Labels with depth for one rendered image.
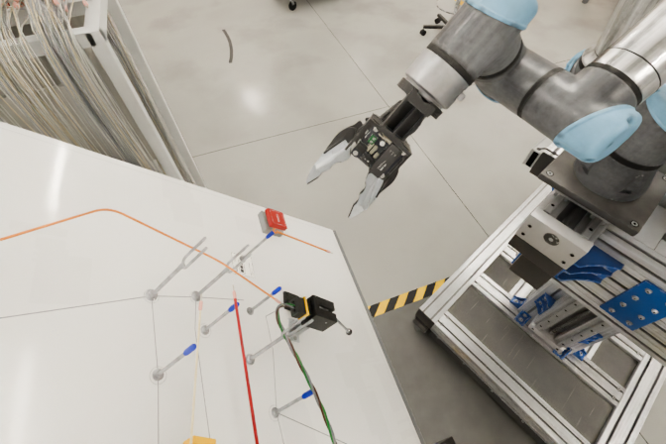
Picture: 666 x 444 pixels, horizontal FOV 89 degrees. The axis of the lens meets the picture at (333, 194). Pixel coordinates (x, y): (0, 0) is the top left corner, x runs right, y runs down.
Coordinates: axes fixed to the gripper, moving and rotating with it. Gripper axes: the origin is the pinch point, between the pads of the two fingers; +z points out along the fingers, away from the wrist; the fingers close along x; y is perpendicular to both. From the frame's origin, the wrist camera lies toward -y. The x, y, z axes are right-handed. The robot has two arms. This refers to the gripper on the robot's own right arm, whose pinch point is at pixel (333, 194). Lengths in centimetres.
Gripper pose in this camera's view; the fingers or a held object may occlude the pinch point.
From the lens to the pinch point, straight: 54.4
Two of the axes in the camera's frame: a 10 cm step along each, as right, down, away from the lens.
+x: 7.7, 6.3, 0.9
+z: -6.2, 7.0, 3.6
